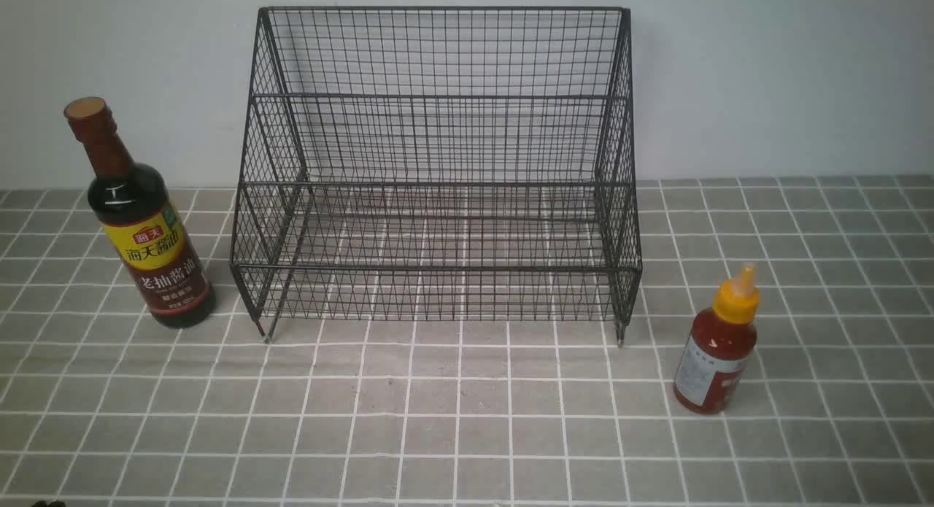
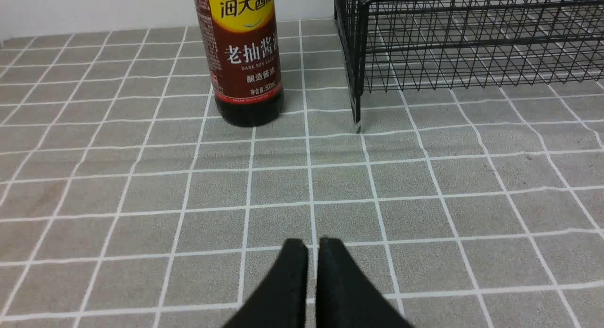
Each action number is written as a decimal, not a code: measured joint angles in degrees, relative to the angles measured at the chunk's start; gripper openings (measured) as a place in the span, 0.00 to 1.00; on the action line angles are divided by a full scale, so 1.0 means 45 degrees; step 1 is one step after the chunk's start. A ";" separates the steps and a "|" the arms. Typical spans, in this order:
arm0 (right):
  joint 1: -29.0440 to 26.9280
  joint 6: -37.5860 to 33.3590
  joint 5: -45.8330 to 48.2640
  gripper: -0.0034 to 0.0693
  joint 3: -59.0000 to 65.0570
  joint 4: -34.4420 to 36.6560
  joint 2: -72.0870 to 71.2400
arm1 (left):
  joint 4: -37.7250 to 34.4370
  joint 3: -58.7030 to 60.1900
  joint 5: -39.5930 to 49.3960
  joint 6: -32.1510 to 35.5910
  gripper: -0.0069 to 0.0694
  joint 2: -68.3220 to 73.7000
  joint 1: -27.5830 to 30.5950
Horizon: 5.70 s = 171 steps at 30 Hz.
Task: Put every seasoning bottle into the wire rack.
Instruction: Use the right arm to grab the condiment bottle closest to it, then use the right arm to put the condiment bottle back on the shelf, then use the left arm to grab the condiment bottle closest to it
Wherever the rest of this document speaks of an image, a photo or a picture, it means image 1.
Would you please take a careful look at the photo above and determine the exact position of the red sauce bottle yellow cap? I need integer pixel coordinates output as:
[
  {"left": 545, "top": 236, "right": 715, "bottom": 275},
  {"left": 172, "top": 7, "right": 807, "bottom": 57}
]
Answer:
[{"left": 673, "top": 263, "right": 760, "bottom": 415}]

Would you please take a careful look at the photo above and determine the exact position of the dark soy sauce bottle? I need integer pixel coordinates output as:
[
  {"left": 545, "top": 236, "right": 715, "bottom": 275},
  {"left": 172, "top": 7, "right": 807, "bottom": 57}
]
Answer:
[{"left": 63, "top": 97, "right": 216, "bottom": 328}]

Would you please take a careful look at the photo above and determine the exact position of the grey checkered table mat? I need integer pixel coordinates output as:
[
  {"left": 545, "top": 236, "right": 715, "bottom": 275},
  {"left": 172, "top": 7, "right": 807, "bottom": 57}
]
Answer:
[{"left": 2, "top": 176, "right": 932, "bottom": 506}]

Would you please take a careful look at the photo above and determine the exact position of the black wire mesh rack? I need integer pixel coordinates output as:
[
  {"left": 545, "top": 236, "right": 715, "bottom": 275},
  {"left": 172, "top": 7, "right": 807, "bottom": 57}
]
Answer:
[{"left": 230, "top": 6, "right": 643, "bottom": 343}]

